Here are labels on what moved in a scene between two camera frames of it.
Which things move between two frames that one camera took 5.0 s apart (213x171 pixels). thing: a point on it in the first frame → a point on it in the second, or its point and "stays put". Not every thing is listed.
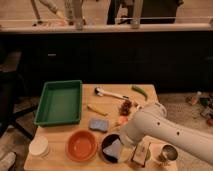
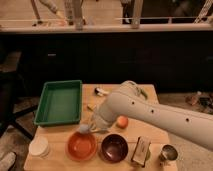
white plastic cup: x=39 y=147 stays put
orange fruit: x=123 y=119 stays put
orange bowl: x=81 y=145 stays put
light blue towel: x=113 y=149 → x=83 y=128
